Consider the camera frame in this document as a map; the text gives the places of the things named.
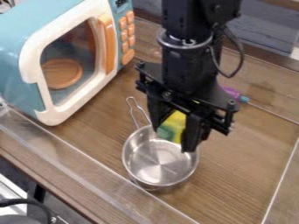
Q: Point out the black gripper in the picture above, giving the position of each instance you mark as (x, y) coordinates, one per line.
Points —
(181, 84)

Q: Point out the yellow toy banana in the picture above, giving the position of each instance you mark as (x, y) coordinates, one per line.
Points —
(172, 127)

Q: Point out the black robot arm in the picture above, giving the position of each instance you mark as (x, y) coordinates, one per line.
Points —
(200, 19)

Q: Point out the purple toy eggplant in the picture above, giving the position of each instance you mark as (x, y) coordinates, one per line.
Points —
(238, 96)

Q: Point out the clear acrylic barrier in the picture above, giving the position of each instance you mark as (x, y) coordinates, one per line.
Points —
(100, 194)

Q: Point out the blue toy microwave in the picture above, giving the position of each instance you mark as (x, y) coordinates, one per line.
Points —
(63, 48)

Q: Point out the silver pot with handle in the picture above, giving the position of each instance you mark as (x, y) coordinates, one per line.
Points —
(155, 163)

